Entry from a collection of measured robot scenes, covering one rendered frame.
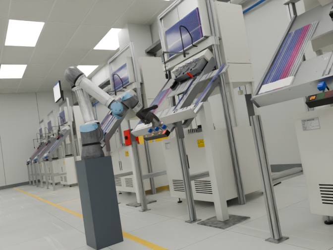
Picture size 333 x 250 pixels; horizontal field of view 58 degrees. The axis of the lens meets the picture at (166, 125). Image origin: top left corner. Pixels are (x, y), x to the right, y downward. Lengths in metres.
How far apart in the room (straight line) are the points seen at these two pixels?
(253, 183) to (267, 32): 2.10
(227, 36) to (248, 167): 1.14
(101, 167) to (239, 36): 1.69
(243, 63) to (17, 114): 8.92
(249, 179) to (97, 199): 1.29
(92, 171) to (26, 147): 8.83
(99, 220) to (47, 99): 9.27
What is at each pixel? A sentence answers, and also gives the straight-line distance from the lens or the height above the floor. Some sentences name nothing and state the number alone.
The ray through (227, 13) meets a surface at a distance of 2.85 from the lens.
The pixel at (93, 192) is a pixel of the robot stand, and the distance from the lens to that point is 1.93.
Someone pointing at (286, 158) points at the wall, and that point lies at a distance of 3.96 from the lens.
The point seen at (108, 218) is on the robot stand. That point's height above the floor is 0.16.
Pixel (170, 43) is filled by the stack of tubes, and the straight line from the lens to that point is 2.97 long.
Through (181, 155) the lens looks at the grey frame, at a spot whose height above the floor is 0.47.
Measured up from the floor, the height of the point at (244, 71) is 1.10.
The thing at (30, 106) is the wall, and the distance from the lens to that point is 10.89.
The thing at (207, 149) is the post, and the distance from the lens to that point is 2.03.
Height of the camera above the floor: 0.56
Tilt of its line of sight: 4 degrees up
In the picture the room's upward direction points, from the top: 9 degrees counter-clockwise
